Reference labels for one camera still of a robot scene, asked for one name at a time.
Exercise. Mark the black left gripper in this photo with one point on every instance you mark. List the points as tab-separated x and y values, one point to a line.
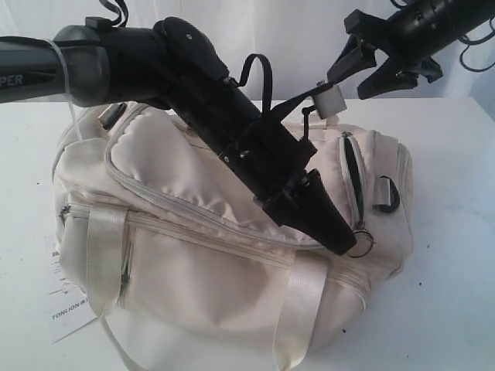
262	153

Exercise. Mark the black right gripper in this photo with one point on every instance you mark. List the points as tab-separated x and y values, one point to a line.
406	37

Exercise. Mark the cream fabric duffel bag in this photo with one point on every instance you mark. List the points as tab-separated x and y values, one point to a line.
151	221

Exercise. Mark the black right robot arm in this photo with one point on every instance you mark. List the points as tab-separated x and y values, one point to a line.
456	19

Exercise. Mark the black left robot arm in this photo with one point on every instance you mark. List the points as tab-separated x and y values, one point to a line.
174	66

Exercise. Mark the white paper product tag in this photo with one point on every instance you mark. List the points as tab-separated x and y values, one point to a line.
67	309

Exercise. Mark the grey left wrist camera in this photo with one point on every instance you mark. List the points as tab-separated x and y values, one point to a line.
329	102

